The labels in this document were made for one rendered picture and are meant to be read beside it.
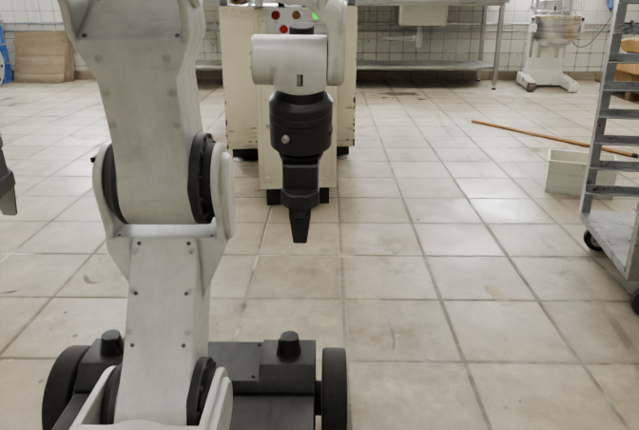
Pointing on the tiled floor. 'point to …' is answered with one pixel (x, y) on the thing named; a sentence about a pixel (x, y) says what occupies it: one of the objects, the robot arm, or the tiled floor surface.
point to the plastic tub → (574, 173)
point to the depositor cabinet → (240, 81)
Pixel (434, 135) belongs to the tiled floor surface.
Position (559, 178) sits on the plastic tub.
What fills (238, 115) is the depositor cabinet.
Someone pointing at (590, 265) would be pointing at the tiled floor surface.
